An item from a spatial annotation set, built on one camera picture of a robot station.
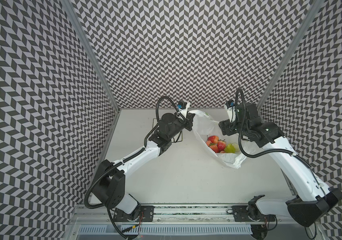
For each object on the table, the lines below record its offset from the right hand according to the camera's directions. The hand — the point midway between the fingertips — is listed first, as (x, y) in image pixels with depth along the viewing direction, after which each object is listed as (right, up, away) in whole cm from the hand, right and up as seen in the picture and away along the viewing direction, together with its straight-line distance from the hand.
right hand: (227, 126), depth 73 cm
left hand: (-15, +7, 0) cm, 17 cm away
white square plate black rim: (-25, -6, -2) cm, 26 cm away
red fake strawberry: (-1, -9, +23) cm, 25 cm away
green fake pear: (+8, -15, +18) cm, 24 cm away
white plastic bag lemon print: (-7, -1, +19) cm, 20 cm away
